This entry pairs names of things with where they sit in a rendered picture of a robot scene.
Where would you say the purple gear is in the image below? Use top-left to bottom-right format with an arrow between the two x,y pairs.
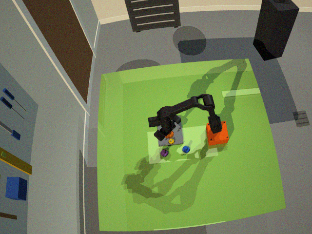
161,150 -> 168,157

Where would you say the orange gear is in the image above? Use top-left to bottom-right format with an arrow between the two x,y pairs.
165,131 -> 174,139

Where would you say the blue gear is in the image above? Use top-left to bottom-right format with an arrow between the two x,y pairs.
182,146 -> 190,153

